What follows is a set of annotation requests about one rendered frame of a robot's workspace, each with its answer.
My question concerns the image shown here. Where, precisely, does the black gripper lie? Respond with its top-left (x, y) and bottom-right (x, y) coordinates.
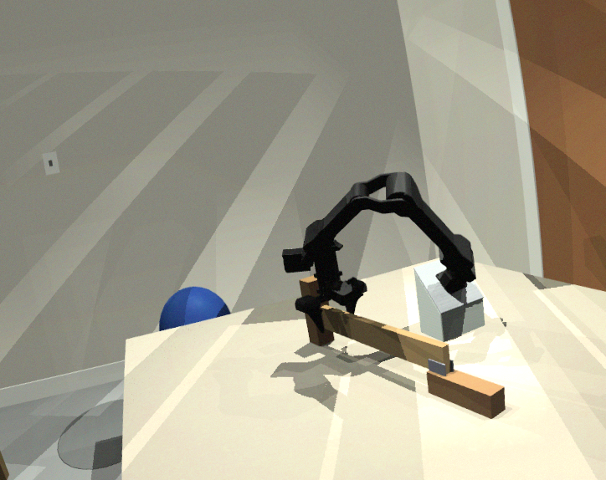
top-left (295, 268), bottom-right (367, 334)

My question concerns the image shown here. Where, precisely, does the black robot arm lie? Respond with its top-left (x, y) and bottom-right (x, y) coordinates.
top-left (282, 172), bottom-right (476, 306)

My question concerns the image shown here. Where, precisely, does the long brown wooden rail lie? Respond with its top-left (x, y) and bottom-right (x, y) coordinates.
top-left (320, 304), bottom-right (451, 375)

